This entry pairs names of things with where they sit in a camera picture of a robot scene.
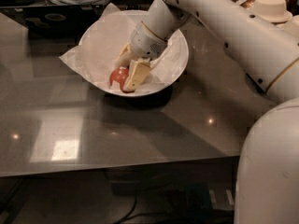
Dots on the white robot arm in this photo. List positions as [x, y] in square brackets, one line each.
[267, 185]

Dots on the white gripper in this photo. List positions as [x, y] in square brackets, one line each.
[146, 44]

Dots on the black box under table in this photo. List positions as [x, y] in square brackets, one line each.
[211, 196]

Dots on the red apple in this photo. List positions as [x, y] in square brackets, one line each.
[118, 78]

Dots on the white paper liner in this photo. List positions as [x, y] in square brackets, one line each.
[99, 44]

